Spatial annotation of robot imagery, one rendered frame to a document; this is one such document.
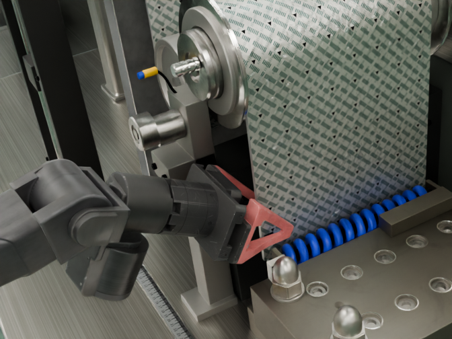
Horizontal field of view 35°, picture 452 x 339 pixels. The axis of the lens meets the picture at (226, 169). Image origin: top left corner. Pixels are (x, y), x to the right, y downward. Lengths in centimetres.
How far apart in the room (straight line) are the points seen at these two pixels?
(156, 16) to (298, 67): 25
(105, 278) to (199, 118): 20
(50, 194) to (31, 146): 77
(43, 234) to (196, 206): 16
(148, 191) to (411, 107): 33
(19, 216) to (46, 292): 42
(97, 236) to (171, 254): 42
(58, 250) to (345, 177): 35
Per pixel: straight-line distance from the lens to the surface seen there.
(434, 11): 83
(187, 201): 71
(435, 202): 86
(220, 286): 93
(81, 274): 72
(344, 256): 81
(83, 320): 99
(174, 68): 71
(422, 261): 81
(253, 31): 71
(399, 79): 82
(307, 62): 74
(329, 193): 83
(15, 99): 162
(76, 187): 64
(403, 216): 84
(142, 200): 68
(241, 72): 69
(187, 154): 81
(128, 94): 113
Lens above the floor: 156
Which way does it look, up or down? 33 degrees down
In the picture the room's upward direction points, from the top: 8 degrees counter-clockwise
